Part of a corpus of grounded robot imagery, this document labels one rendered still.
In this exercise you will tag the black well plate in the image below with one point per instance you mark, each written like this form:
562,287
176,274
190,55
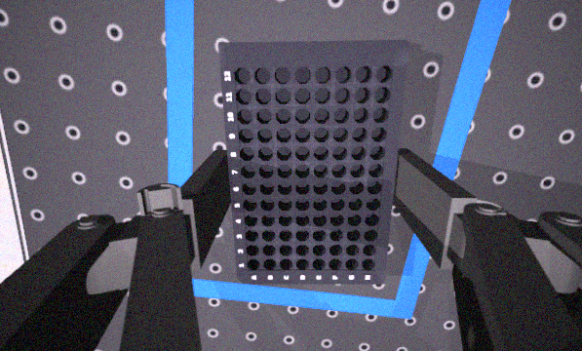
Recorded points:
304,211

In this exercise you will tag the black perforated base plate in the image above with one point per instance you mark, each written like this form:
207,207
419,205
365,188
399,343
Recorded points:
84,126

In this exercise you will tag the blue tape outline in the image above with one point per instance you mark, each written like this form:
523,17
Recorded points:
180,44

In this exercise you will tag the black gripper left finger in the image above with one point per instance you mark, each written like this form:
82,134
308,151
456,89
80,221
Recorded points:
45,305

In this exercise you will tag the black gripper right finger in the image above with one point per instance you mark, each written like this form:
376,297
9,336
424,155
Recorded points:
504,299

